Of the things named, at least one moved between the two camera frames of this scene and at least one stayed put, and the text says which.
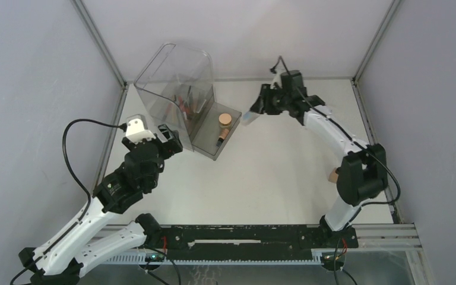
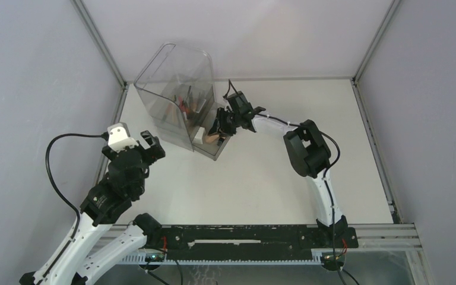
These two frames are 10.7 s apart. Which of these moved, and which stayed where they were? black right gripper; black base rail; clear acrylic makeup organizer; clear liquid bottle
Moved: black right gripper; clear liquid bottle
Stayed: black base rail; clear acrylic makeup organizer
